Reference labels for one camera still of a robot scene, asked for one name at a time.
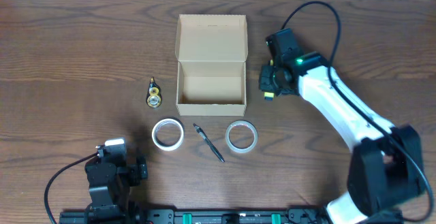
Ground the yellow highlighter marker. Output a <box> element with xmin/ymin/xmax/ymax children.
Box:
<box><xmin>264</xmin><ymin>92</ymin><xmax>275</xmax><ymax>101</ymax></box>

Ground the clear tape roll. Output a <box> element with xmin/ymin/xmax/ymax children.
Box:
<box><xmin>225</xmin><ymin>120</ymin><xmax>259</xmax><ymax>154</ymax></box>

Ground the black pen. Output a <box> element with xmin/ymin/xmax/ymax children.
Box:
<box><xmin>193</xmin><ymin>123</ymin><xmax>225</xmax><ymax>163</ymax></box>

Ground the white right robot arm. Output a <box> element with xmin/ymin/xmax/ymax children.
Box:
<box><xmin>259</xmin><ymin>52</ymin><xmax>431</xmax><ymax>223</ymax></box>

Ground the white tape roll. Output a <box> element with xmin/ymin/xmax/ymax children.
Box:
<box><xmin>151</xmin><ymin>118</ymin><xmax>185</xmax><ymax>152</ymax></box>

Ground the open cardboard box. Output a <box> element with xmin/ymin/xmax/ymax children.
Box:
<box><xmin>175</xmin><ymin>14</ymin><xmax>248</xmax><ymax>116</ymax></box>

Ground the black yellow correction tape dispenser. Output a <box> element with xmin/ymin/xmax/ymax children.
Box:
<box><xmin>146</xmin><ymin>77</ymin><xmax>162</xmax><ymax>108</ymax></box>

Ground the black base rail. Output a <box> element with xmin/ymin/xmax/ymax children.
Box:
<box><xmin>59</xmin><ymin>208</ymin><xmax>332</xmax><ymax>224</ymax></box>

